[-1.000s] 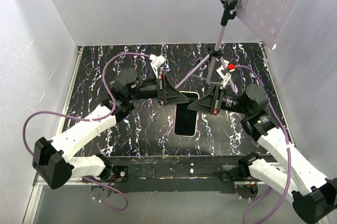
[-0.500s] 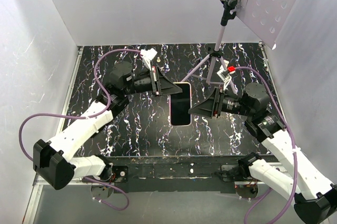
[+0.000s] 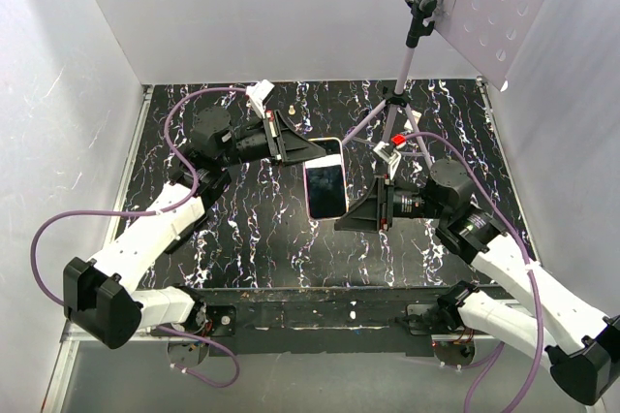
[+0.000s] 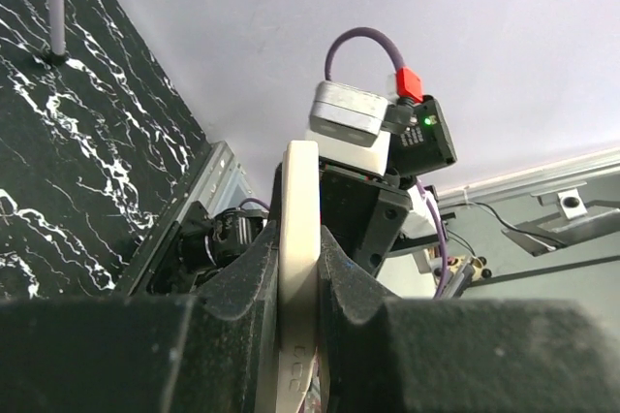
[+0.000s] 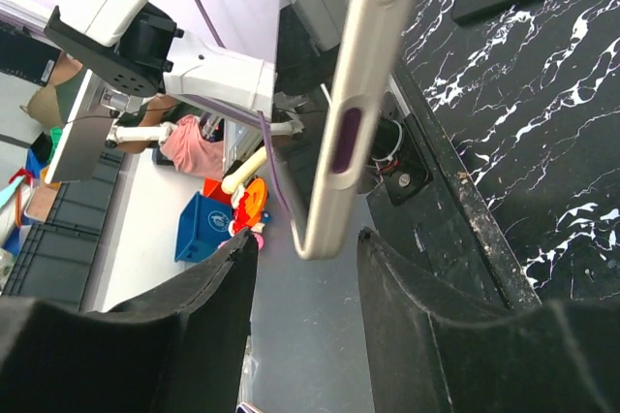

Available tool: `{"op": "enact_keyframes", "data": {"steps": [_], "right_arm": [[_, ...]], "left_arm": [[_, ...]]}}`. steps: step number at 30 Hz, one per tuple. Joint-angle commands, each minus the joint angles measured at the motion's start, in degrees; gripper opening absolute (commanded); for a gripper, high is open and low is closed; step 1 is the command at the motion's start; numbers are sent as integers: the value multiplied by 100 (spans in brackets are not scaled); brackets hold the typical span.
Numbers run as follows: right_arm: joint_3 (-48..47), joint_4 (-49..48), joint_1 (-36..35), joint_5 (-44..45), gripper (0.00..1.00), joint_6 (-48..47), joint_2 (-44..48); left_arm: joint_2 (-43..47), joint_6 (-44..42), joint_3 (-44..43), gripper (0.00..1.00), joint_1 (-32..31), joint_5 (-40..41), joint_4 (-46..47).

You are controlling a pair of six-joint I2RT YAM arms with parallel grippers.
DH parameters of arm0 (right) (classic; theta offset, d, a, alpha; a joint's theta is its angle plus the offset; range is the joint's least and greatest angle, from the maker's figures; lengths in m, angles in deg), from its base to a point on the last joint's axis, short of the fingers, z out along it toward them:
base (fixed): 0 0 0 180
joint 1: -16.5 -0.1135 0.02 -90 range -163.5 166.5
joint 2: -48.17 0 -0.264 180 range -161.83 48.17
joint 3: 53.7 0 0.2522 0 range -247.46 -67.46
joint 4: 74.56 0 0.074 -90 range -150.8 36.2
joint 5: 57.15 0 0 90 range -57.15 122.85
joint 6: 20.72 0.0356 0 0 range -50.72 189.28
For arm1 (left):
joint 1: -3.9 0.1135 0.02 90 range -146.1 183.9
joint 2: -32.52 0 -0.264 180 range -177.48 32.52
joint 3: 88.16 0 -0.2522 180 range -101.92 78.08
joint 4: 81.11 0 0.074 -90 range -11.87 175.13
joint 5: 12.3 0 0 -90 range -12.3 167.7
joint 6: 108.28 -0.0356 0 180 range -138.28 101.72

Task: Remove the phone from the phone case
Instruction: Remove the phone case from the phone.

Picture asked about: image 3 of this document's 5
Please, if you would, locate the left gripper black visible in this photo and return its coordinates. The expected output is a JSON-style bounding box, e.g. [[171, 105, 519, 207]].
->
[[217, 110, 326, 170]]

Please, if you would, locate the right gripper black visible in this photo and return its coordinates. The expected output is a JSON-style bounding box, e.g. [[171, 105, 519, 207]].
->
[[333, 173, 448, 233]]

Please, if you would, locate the black smartphone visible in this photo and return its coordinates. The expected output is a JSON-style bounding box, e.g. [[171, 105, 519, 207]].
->
[[303, 154, 348, 220]]

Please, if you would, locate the pink phone case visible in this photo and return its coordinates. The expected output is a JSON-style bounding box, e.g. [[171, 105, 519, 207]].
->
[[304, 138, 343, 169]]

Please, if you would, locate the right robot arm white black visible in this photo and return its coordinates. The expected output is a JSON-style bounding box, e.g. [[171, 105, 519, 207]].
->
[[335, 159, 619, 412]]

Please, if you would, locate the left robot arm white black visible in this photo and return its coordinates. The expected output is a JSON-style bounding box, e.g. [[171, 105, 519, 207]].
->
[[62, 107, 326, 349]]

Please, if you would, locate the tripod stand silver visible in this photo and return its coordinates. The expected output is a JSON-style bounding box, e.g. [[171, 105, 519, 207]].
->
[[342, 0, 438, 146]]

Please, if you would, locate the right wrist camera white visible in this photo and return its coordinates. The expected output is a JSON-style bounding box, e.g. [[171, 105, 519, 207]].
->
[[373, 134, 406, 180]]

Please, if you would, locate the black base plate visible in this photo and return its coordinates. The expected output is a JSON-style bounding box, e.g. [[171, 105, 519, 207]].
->
[[144, 286, 505, 359]]

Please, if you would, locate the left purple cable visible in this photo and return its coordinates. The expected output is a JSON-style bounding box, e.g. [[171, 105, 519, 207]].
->
[[29, 86, 241, 389]]

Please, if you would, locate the purple cable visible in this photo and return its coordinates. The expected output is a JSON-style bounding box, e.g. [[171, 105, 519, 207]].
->
[[29, 86, 241, 389], [404, 130, 546, 413]]

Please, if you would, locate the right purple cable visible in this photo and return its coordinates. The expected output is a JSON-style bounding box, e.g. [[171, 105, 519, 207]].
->
[[404, 130, 546, 413]]

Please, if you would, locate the aluminium rail frame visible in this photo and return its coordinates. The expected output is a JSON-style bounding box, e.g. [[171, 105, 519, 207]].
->
[[43, 76, 606, 413]]

